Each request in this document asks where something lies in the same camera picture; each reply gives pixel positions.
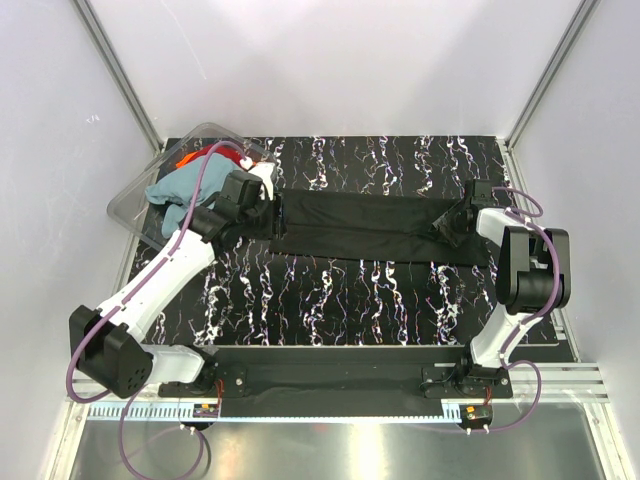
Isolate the orange black connector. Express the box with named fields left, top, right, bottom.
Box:
left=193, top=403, right=220, bottom=418
left=461, top=405, right=493, bottom=424

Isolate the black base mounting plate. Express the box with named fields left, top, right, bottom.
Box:
left=159, top=346, right=513, bottom=421

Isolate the black t shirt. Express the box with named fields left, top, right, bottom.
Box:
left=269, top=189, right=489, bottom=268

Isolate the light blue t shirt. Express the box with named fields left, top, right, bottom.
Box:
left=145, top=153, right=240, bottom=239

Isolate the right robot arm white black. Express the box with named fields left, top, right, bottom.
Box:
left=420, top=180, right=571, bottom=399

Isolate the clear plastic bin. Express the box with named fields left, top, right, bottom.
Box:
left=107, top=123, right=276, bottom=251

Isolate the orange t shirt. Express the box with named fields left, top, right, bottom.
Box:
left=175, top=152, right=261, bottom=169

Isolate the aluminium frame post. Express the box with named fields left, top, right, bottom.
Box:
left=71, top=0, right=164, bottom=153
left=504, top=0, right=600, bottom=150

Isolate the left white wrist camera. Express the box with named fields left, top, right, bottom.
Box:
left=240, top=158, right=277, bottom=200

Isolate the black marbled table mat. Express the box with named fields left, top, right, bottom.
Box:
left=146, top=135, right=511, bottom=347

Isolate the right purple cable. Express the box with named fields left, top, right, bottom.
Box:
left=487, top=185, right=564, bottom=434

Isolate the right aluminium frame post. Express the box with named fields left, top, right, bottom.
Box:
left=504, top=0, right=600, bottom=150

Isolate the white slotted cable duct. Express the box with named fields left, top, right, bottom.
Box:
left=87, top=402, right=466, bottom=424

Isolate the aluminium rail crossbar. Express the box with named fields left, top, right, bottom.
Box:
left=67, top=362, right=611, bottom=401

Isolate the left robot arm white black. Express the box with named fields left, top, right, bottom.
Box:
left=66, top=162, right=280, bottom=402

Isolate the right orange black connector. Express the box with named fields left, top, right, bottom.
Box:
left=461, top=405, right=493, bottom=424

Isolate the left orange black connector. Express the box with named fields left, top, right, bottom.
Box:
left=193, top=403, right=220, bottom=418

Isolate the red t shirt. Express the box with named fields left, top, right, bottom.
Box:
left=193, top=145, right=244, bottom=164

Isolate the left aluminium frame post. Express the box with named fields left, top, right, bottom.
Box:
left=71, top=0, right=164, bottom=153

